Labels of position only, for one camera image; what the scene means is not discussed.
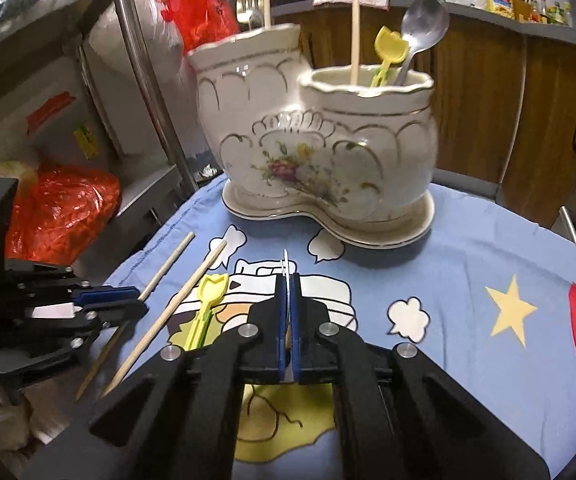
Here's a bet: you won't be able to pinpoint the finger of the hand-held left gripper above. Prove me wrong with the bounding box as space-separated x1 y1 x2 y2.
5 259 141 311
18 300 150 356

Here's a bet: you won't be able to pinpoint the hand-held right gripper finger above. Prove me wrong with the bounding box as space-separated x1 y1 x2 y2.
33 272 290 480
288 272 551 480

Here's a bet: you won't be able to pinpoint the silver fork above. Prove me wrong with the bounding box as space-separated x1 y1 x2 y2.
282 249 297 386

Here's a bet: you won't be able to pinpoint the floral ceramic utensil holder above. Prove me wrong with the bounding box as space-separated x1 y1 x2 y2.
186 23 439 223

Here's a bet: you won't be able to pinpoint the green-handled yellow tulip utensil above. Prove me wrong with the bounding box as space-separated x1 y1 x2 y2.
372 26 409 87

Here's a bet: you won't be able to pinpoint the silver spoon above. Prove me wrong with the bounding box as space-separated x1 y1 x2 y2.
393 0 450 86

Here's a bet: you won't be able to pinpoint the crumpled red plastic bag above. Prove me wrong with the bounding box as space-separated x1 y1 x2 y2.
5 162 121 266

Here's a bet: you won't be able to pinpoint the all-yellow plastic tulip utensil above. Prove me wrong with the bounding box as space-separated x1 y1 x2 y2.
183 274 230 351

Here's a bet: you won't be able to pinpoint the cream ceramic holder tray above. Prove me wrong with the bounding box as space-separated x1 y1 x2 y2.
222 182 436 250

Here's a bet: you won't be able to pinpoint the yellow sticker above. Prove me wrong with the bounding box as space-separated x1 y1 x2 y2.
73 122 101 158

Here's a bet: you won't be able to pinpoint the red sticker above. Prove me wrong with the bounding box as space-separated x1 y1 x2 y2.
27 92 76 133

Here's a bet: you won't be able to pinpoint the blue cartoon printed cloth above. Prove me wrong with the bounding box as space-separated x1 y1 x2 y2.
100 175 576 480

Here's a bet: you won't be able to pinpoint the metal storage rack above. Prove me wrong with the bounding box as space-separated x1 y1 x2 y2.
0 0 204 271

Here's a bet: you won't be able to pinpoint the white plastic bag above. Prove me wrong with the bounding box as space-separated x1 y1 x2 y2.
88 0 189 86

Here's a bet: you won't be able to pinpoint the hanging red plastic bag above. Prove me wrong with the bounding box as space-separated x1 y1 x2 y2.
165 0 241 56

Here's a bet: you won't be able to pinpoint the wooden kitchen cabinets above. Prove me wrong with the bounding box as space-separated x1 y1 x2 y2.
273 5 576 226

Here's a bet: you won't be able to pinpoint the white counter cloth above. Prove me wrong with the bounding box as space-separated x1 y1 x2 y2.
313 0 391 11

